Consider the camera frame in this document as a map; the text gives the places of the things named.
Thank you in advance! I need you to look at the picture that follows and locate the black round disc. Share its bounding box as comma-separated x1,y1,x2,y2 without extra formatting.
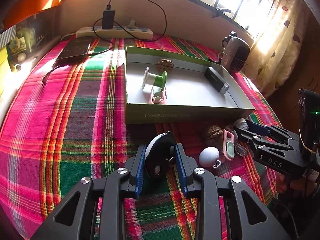
144,131,176,180

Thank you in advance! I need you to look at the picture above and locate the pink clip with mint pad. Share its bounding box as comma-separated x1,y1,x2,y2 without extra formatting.
149,86,167,105

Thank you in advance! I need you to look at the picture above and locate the white egg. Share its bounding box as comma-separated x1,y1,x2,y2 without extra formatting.
199,147,219,167

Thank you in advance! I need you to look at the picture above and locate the small white wheel knob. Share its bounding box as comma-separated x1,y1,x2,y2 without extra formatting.
212,160,222,169

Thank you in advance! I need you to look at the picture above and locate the black silver lighter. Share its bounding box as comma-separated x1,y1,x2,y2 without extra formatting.
204,67,229,95

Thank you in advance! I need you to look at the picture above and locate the floral curtain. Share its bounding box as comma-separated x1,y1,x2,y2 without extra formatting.
242,0,310,98

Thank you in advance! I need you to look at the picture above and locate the green white cardboard box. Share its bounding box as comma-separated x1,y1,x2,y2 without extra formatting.
124,47,255,124

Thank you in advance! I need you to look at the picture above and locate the green white spool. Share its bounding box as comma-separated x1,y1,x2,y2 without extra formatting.
142,67,168,91

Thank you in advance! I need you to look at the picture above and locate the black smartphone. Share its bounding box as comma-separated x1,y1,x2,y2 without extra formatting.
52,37,93,69

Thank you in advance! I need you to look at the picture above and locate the white power strip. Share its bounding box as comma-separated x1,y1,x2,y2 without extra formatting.
76,26,153,40

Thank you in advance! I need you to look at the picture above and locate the black charger adapter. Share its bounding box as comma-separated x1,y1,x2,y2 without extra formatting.
101,9,115,29

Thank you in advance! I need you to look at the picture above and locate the yellow box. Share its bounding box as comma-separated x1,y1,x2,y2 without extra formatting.
0,46,11,94

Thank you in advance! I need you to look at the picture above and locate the orange shelf box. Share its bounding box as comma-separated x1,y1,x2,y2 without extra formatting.
2,0,62,29

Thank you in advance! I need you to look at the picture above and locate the black charging cable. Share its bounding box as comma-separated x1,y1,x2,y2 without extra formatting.
93,0,168,53

